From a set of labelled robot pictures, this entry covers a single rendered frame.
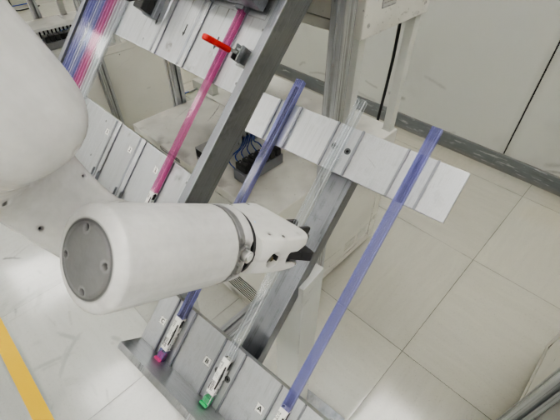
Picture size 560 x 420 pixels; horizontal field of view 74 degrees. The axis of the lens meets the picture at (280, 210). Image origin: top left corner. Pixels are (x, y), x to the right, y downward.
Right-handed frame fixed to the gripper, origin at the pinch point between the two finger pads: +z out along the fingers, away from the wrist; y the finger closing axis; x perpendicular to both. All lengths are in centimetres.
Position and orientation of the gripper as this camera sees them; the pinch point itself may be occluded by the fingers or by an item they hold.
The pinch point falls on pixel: (292, 232)
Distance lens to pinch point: 54.6
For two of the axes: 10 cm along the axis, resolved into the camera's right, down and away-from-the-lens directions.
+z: 5.1, -0.1, 8.6
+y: -7.8, -4.4, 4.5
